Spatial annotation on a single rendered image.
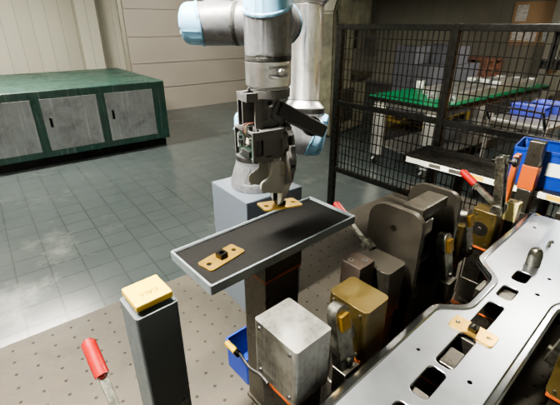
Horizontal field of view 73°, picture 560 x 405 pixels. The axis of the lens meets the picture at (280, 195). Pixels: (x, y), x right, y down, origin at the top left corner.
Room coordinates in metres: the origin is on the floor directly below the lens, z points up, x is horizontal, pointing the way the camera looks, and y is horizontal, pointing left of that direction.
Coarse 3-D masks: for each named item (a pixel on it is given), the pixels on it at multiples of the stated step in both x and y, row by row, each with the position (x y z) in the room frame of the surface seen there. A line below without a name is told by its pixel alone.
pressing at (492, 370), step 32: (544, 224) 0.99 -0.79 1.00; (480, 256) 0.82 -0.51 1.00; (512, 256) 0.82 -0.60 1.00; (544, 256) 0.82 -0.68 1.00; (512, 288) 0.70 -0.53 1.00; (544, 288) 0.69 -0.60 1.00; (416, 320) 0.59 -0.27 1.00; (448, 320) 0.59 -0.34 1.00; (512, 320) 0.59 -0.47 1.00; (544, 320) 0.59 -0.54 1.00; (384, 352) 0.51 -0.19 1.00; (416, 352) 0.51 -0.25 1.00; (480, 352) 0.51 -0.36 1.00; (512, 352) 0.51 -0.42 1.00; (352, 384) 0.44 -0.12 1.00; (384, 384) 0.44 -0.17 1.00; (448, 384) 0.44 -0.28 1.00; (480, 384) 0.44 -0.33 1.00
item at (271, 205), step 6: (276, 198) 0.66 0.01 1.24; (288, 198) 0.68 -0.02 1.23; (294, 198) 0.69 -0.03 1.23; (258, 204) 0.64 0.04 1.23; (264, 204) 0.65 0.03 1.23; (270, 204) 0.65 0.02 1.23; (276, 204) 0.65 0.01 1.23; (282, 204) 0.65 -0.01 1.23; (288, 204) 0.65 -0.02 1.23; (294, 204) 0.66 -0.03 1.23; (300, 204) 0.66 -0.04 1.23; (264, 210) 0.62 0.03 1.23; (270, 210) 0.62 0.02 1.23
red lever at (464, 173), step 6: (462, 174) 1.05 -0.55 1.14; (468, 174) 1.05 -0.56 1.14; (468, 180) 1.04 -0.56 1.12; (474, 180) 1.03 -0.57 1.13; (474, 186) 1.03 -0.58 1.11; (480, 186) 1.02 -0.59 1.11; (480, 192) 1.01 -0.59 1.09; (486, 192) 1.01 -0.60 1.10; (486, 198) 1.00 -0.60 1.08; (492, 198) 0.99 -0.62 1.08; (492, 204) 0.98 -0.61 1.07
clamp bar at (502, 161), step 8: (496, 160) 0.99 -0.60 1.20; (504, 160) 0.97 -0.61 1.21; (512, 160) 0.96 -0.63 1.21; (496, 168) 0.98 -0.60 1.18; (504, 168) 0.97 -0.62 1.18; (496, 176) 0.98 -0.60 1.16; (504, 176) 0.99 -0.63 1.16; (496, 184) 0.98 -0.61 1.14; (504, 184) 0.99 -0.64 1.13; (496, 192) 0.97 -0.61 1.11; (504, 192) 0.98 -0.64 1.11; (496, 200) 0.97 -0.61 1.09; (504, 200) 0.98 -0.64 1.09; (504, 208) 0.98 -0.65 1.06
